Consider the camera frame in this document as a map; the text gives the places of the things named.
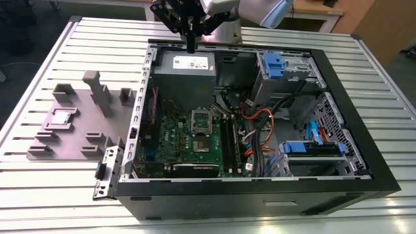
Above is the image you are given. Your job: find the blue wire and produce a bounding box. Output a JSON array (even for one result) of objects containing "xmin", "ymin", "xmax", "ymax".
[{"xmin": 305, "ymin": 120, "xmax": 325, "ymax": 146}]

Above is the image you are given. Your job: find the silver metal drive cage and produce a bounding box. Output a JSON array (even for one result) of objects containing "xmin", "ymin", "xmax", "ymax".
[{"xmin": 252, "ymin": 51, "xmax": 325, "ymax": 108}]

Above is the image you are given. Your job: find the black cable bundle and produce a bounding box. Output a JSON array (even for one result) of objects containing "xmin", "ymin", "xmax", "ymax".
[{"xmin": 249, "ymin": 91, "xmax": 321, "ymax": 177}]

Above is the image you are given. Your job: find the metal socket cover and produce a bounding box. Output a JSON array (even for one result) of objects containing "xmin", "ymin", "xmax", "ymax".
[{"xmin": 190, "ymin": 109, "xmax": 214, "ymax": 136}]

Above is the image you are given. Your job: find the hard disk in blue carrier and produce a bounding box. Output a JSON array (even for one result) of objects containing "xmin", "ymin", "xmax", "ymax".
[{"xmin": 281, "ymin": 141, "xmax": 346, "ymax": 156}]

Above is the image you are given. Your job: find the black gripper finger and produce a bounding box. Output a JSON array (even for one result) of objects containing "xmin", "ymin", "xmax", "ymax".
[
  {"xmin": 149, "ymin": 0, "xmax": 192, "ymax": 53},
  {"xmin": 190, "ymin": 12, "xmax": 225, "ymax": 54}
]

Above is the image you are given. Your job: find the wooden cabinet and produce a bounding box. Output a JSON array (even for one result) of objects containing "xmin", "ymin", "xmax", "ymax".
[{"xmin": 333, "ymin": 0, "xmax": 416, "ymax": 66}]

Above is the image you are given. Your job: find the orange wire bundle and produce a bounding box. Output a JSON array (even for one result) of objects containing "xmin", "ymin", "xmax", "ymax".
[{"xmin": 240, "ymin": 108, "xmax": 277, "ymax": 156}]

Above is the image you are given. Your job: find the silver expansion card bracket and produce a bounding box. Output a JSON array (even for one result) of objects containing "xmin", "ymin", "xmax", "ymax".
[{"xmin": 92, "ymin": 144, "xmax": 126, "ymax": 201}]

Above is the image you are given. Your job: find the blue drive carrier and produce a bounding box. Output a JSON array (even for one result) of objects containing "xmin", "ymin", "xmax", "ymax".
[{"xmin": 262, "ymin": 52, "xmax": 286, "ymax": 80}]

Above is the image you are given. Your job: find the grey parts rack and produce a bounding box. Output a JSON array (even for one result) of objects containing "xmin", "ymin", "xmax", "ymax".
[{"xmin": 25, "ymin": 70, "xmax": 137, "ymax": 161}]

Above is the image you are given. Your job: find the silver metal disk bay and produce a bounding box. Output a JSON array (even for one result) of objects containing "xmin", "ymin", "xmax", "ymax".
[{"xmin": 277, "ymin": 140, "xmax": 373, "ymax": 178}]

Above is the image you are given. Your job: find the silver CPU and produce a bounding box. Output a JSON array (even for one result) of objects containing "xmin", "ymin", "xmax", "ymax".
[{"xmin": 52, "ymin": 111, "xmax": 70, "ymax": 125}]

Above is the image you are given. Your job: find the green motherboard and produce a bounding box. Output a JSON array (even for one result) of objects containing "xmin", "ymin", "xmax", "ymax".
[{"xmin": 134, "ymin": 107, "xmax": 253, "ymax": 178}]

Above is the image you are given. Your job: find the black PC case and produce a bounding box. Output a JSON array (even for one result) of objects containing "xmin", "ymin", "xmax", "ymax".
[{"xmin": 113, "ymin": 38, "xmax": 402, "ymax": 221}]

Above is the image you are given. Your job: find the wooden desk white frame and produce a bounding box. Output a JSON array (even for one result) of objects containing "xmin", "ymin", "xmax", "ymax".
[{"xmin": 142, "ymin": 0, "xmax": 345, "ymax": 34}]

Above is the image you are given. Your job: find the grey power supply unit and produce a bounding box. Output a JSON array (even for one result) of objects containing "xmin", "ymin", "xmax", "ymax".
[{"xmin": 152, "ymin": 50, "xmax": 217, "ymax": 110}]

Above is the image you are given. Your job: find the black graphics card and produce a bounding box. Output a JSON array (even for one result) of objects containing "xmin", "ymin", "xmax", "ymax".
[{"xmin": 164, "ymin": 162, "xmax": 220, "ymax": 178}]

